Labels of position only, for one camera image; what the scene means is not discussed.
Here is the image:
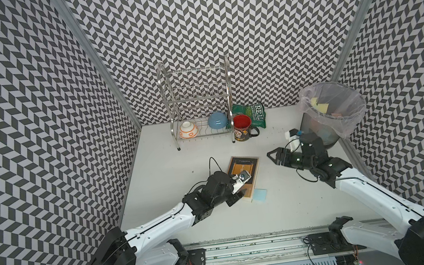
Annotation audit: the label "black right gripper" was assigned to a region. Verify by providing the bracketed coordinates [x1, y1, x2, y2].
[265, 143, 315, 176]

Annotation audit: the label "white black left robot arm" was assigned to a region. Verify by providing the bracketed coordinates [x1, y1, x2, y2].
[89, 171, 251, 265]

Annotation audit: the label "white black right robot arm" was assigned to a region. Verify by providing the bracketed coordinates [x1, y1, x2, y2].
[267, 133, 424, 265]

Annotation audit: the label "blue sticky note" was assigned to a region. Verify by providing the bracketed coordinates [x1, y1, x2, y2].
[252, 188, 268, 203]

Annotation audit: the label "yellow sticky notes in bin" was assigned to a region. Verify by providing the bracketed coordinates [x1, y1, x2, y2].
[310, 97, 330, 114]

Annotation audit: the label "green snack bag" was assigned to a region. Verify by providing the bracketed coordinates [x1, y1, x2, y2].
[232, 103, 267, 128]

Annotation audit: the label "black red floral mug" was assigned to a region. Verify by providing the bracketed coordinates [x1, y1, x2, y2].
[233, 114, 260, 142]

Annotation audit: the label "black mesh trash bin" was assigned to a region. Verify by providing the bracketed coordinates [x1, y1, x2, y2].
[300, 113, 340, 149]

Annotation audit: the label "white orange bowl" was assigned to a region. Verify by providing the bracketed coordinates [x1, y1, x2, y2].
[179, 121, 199, 140]

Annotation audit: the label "blue bowl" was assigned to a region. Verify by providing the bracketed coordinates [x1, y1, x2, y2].
[207, 111, 229, 130]

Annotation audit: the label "clear plastic bin liner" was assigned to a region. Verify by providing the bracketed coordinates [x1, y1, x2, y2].
[296, 82, 367, 139]

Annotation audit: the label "silver metal dish rack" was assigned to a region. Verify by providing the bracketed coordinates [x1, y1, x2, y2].
[155, 55, 235, 150]

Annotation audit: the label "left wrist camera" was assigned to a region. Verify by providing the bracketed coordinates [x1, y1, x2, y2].
[231, 170, 251, 195]

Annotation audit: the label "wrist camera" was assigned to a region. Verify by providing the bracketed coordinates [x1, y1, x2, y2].
[231, 170, 251, 195]
[285, 128, 303, 152]

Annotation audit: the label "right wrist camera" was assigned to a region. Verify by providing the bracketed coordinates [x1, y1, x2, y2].
[285, 128, 303, 152]

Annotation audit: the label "aluminium front rail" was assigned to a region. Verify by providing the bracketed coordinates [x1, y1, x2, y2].
[91, 212, 424, 265]

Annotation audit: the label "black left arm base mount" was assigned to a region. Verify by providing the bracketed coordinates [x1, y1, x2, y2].
[161, 239, 207, 265]

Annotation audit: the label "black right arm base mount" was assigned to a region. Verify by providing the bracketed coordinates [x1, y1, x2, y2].
[303, 232, 367, 256]

